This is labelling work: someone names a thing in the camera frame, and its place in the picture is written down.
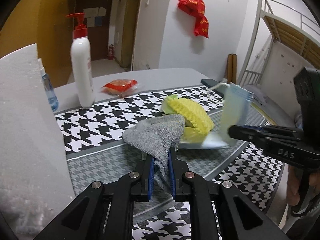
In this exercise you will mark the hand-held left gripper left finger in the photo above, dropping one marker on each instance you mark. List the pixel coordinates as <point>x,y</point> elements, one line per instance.
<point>150,180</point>

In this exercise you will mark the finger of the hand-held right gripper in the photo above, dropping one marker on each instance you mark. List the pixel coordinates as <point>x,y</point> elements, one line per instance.
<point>280,131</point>
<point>282,152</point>

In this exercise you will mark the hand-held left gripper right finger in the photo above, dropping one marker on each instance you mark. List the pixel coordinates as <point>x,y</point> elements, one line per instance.
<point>171,177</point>

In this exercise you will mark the grey knitted cloth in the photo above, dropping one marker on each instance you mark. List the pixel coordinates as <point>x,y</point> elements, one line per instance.
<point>155,135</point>

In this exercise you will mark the blue face mask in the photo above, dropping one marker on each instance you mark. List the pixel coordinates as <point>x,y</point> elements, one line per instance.
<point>232,110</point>

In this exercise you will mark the yellow foam fruit net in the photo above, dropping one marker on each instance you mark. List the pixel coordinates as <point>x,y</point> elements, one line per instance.
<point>190,115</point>

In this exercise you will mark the white foam box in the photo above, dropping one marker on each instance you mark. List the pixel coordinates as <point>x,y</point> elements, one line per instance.
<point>27,135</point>

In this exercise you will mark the person's right hand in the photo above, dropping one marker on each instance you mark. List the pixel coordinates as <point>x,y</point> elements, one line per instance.
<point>293,187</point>

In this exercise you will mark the houndstooth tablecloth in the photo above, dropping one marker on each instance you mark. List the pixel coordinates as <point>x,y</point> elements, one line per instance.
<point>105,130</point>

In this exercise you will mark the metal bunk bed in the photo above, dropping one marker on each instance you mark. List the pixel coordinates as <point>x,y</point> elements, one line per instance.
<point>282,30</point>

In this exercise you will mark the wooden board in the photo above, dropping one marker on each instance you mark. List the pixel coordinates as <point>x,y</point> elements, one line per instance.
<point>235,67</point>
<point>229,67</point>

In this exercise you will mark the black phone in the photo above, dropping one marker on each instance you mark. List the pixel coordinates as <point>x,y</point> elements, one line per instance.
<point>210,82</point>

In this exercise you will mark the red snack packet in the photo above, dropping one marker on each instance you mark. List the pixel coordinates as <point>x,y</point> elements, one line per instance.
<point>118,86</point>

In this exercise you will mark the white red-pump lotion bottle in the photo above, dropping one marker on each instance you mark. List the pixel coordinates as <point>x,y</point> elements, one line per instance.
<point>82,70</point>

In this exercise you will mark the red plastic bag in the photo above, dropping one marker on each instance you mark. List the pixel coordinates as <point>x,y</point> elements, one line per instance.
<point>191,3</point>
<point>202,27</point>

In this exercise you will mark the blue spray bottle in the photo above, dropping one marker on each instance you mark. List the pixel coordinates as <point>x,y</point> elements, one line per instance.
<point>50,92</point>

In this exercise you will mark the red fire extinguisher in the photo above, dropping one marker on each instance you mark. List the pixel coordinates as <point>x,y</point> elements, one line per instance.
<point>111,52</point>

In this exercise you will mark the dark brown door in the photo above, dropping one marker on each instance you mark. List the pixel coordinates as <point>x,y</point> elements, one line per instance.
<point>100,40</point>

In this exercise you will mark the wooden side doorway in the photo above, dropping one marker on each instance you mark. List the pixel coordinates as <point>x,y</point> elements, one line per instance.
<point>130,30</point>

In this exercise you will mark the blue door notice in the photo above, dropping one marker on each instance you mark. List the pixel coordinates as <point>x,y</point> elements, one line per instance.
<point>98,21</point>

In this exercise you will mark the wooden wardrobe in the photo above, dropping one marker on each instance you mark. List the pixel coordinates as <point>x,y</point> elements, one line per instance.
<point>50,42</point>

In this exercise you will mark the white door notice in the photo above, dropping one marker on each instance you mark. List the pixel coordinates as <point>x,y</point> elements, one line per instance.
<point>96,12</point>

